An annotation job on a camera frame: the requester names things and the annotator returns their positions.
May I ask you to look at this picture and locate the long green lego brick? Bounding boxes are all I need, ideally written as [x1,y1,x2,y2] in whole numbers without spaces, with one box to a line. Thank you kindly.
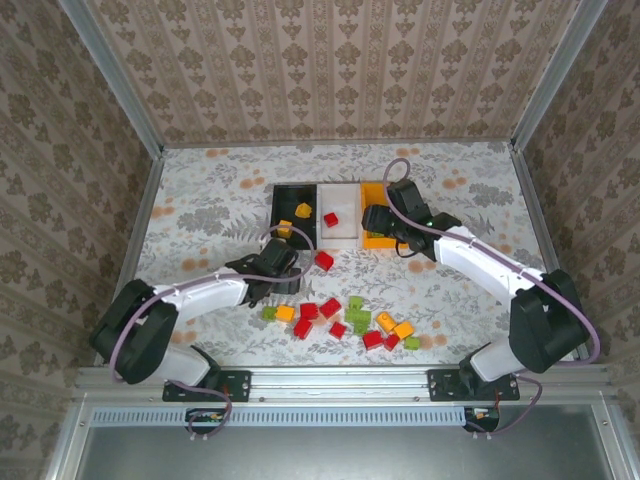
[344,308,373,335]

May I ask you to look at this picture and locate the orange plastic bin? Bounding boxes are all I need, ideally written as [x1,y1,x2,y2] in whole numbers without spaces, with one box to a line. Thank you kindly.
[359,182,409,250]

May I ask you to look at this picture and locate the white plastic bin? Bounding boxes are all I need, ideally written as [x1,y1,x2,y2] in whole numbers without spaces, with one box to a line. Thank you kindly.
[317,183,364,248]

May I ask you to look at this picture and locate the black plastic bin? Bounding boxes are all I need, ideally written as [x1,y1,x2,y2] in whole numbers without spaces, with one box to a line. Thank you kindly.
[271,183,320,250]

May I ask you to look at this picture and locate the floral patterned tablecloth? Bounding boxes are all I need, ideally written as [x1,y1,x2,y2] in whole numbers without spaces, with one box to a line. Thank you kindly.
[112,141,576,366]

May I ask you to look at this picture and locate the grey metal sheet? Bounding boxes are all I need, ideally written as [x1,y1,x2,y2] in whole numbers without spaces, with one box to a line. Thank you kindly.
[74,405,617,480]

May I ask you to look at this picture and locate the black connector box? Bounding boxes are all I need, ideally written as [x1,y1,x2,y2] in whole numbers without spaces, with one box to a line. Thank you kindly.
[462,405,501,433]

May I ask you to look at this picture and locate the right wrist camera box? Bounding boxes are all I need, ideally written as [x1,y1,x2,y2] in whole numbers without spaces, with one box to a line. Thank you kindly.
[385,178,427,217]

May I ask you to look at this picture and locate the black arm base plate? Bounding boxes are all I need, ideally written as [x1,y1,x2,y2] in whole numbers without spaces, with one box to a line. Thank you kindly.
[162,369,252,403]
[427,369,521,403]

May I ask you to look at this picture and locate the long aluminium mounting rail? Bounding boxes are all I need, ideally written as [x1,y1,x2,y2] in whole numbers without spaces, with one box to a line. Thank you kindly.
[74,366,617,404]

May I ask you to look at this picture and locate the aluminium side rail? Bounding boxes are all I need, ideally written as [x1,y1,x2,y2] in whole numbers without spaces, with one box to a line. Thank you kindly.
[508,143,592,362]
[94,148,165,367]

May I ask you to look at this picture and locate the grey slotted cable duct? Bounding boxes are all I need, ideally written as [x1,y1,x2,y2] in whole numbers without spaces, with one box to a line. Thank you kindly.
[89,405,469,427]

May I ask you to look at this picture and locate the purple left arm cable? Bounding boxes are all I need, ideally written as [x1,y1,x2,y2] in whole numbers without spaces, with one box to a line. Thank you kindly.
[108,224,317,441]

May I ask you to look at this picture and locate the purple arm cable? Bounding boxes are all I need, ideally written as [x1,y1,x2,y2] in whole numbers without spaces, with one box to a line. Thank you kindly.
[382,158,601,441]
[108,224,317,441]

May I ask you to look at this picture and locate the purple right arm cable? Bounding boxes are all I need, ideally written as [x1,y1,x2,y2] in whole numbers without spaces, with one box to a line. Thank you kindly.
[382,158,601,441]

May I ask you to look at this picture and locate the aluminium corner post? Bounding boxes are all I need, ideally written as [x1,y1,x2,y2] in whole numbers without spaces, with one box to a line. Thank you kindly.
[58,0,165,157]
[511,0,609,151]

